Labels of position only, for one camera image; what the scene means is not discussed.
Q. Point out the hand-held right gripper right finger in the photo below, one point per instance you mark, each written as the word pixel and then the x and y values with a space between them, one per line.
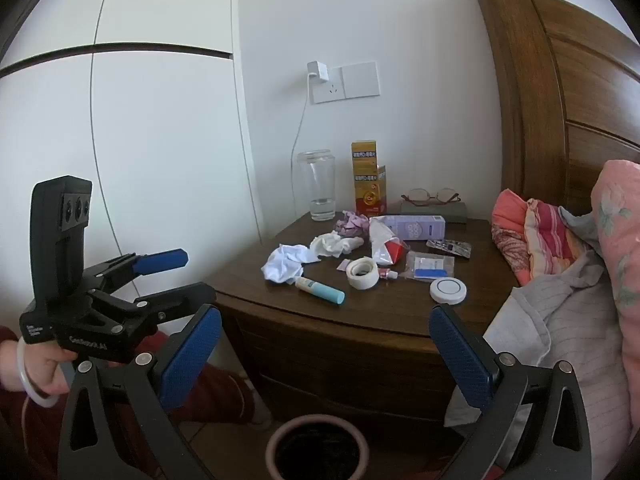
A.
pixel 462 360

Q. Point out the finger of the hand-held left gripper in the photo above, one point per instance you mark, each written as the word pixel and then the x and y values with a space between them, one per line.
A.
pixel 185 295
pixel 160 260

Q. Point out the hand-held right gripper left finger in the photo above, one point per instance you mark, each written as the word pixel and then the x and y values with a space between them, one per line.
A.
pixel 192 355

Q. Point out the silver blister pack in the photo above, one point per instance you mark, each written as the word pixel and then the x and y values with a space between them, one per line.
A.
pixel 450 247

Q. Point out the red white ointment tube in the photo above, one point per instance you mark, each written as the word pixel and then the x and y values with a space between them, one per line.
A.
pixel 386 274

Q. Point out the white tape roll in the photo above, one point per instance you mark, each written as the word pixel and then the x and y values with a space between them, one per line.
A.
pixel 360 282

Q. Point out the purple carton box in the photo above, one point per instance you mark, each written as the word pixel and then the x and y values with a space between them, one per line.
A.
pixel 420 227

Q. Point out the pink bin with black bag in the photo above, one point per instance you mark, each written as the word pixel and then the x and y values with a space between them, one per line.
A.
pixel 317 452

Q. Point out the person's left forearm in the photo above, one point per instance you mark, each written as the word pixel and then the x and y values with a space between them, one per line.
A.
pixel 6 360

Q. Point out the person's left hand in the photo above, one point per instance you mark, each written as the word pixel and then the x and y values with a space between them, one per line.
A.
pixel 47 367

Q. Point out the person's red trouser leg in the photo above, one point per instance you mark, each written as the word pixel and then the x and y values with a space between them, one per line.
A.
pixel 220 395

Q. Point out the white round disc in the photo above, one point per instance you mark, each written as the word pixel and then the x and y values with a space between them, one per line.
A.
pixel 449 290

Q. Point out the clear zip bag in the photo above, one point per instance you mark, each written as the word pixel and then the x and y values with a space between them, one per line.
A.
pixel 430 266

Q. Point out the grey striped garment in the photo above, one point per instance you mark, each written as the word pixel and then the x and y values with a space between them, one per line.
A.
pixel 560 320

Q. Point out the large crumpled white tissue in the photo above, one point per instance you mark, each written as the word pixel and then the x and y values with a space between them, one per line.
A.
pixel 287 265

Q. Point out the wooden nightstand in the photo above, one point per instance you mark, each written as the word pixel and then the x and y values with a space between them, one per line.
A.
pixel 350 360

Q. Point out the white wardrobe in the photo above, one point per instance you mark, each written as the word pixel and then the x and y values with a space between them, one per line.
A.
pixel 150 135

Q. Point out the white teal lip balm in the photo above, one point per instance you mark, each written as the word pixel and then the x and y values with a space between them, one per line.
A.
pixel 320 290

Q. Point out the white red plastic bag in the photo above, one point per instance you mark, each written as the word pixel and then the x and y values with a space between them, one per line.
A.
pixel 382 245

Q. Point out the pink striped pillow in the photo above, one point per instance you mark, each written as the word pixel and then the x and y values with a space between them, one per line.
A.
pixel 540 240

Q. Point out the grey glasses case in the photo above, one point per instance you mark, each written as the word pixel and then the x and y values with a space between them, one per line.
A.
pixel 450 212

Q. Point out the small pink paper scrap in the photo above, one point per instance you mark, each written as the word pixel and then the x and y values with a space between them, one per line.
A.
pixel 344 266

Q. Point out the small crumpled white tissue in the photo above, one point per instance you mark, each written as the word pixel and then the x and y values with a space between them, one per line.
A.
pixel 332 245

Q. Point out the red framed glasses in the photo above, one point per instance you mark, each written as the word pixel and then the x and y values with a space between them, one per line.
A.
pixel 422 195

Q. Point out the clear drinking glass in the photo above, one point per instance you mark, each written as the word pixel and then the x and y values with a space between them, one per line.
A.
pixel 320 190

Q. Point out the crumpled purple tissue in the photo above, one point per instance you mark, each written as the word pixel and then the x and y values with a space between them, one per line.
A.
pixel 350 224

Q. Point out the yellow red medicine box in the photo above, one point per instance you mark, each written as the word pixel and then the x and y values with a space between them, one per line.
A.
pixel 370 195

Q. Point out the pink floral quilt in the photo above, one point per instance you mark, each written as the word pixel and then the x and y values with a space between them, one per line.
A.
pixel 620 240

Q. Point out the white charger plug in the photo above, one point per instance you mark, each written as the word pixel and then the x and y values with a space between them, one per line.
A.
pixel 316 71

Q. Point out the wooden headboard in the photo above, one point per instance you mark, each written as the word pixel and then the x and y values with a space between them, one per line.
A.
pixel 575 85

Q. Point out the white wall socket plate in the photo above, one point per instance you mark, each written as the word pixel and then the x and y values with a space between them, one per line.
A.
pixel 350 82

